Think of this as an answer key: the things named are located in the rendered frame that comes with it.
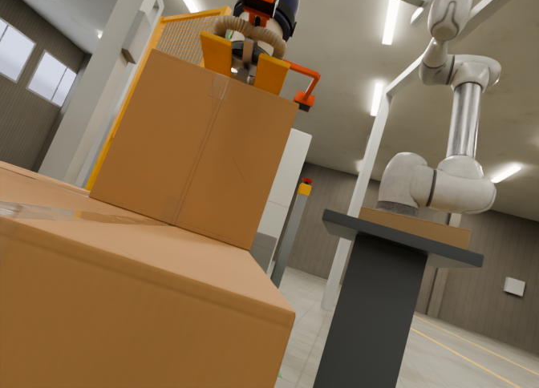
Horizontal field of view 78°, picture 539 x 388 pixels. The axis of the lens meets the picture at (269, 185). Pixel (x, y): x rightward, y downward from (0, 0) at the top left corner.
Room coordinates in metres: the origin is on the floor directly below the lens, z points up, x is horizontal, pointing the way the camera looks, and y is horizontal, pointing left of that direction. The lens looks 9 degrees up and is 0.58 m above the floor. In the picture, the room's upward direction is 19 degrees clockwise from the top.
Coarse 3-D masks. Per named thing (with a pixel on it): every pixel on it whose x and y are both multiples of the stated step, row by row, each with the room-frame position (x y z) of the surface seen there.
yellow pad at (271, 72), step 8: (264, 56) 0.94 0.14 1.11; (264, 64) 0.97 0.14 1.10; (272, 64) 0.95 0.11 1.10; (280, 64) 0.94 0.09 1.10; (288, 64) 0.95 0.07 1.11; (256, 72) 1.04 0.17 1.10; (264, 72) 1.02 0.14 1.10; (272, 72) 1.00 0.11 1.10; (280, 72) 0.99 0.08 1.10; (256, 80) 1.10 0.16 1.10; (264, 80) 1.08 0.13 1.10; (272, 80) 1.06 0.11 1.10; (280, 80) 1.04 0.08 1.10; (264, 88) 1.14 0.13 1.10; (272, 88) 1.12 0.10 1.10; (280, 88) 1.10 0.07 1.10
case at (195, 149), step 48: (144, 96) 0.78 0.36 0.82; (192, 96) 0.79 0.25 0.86; (240, 96) 0.80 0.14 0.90; (144, 144) 0.79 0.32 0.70; (192, 144) 0.80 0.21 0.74; (240, 144) 0.81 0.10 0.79; (96, 192) 0.78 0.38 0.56; (144, 192) 0.79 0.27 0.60; (192, 192) 0.80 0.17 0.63; (240, 192) 0.81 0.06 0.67; (240, 240) 0.81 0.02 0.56
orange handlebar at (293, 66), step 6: (252, 18) 0.95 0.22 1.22; (264, 18) 0.93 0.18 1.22; (252, 24) 0.98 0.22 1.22; (264, 24) 0.95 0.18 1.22; (282, 60) 1.14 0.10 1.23; (294, 66) 1.15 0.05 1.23; (300, 66) 1.15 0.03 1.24; (300, 72) 1.16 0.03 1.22; (306, 72) 1.15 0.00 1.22; (312, 72) 1.15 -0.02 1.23; (318, 78) 1.17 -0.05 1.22; (312, 84) 1.22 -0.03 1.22; (306, 90) 1.31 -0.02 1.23; (312, 90) 1.27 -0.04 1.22; (306, 96) 1.34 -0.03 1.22
